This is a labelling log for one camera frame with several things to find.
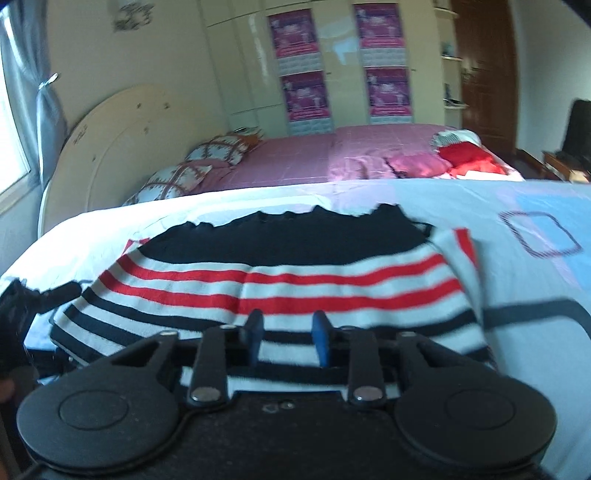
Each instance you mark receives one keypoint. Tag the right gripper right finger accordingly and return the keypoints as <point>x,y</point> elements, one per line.
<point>321,334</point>

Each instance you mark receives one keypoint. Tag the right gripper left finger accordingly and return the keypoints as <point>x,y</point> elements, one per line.
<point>251,337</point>

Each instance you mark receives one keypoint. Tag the striped cartoon knit sweater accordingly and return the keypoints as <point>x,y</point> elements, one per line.
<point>380,271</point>

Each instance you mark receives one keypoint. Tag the patterned pillow near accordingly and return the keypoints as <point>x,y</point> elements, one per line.
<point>171,182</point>

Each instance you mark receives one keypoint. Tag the patterned pillow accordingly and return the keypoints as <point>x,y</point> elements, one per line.
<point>171,182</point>
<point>229,148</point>

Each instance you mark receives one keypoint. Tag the cream round headboard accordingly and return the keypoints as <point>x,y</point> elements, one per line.
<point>117,146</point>

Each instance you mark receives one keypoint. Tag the pink quilted blanket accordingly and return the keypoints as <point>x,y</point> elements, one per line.
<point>349,153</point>

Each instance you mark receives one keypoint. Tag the patterned pillow far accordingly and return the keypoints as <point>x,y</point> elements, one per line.
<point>229,148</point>

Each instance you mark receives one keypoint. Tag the pink folded garment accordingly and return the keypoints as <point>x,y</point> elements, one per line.
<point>421,165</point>

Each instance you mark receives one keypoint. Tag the purple poster lower left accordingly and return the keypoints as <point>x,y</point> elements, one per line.
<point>307,104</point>

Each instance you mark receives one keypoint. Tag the purple poster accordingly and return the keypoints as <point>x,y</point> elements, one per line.
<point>307,104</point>
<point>389,95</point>
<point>381,35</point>
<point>295,42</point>

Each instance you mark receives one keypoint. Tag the red folded garment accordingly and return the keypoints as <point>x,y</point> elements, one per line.
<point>465,157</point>

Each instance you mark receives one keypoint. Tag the checked white garment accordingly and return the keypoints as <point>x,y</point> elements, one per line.
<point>450,137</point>

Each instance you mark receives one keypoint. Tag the light blue patterned bedspread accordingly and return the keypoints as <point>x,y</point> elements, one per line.
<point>533,246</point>

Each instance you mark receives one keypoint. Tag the purple poster lower right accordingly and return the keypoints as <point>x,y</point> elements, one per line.
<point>389,95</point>

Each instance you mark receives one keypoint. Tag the blue window curtain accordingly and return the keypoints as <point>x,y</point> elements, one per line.
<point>37,111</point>

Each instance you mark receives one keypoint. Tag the wooden side table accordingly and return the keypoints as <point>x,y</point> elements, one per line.
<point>549,168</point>

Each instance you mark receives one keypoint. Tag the purple poster upper right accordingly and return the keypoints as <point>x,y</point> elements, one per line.
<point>381,35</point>

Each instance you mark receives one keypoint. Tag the purple poster upper left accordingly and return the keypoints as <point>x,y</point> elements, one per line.
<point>295,42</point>

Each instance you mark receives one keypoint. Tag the cream built-in wardrobe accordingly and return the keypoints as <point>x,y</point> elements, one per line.
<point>239,39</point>

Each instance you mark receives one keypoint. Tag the black office chair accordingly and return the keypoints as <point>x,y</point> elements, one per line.
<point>577,138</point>

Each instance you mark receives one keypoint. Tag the dark wooden door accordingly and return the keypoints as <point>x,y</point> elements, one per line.
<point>486,44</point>

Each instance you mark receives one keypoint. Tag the wall sconce lamp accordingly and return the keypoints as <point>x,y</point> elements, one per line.
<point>130,15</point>

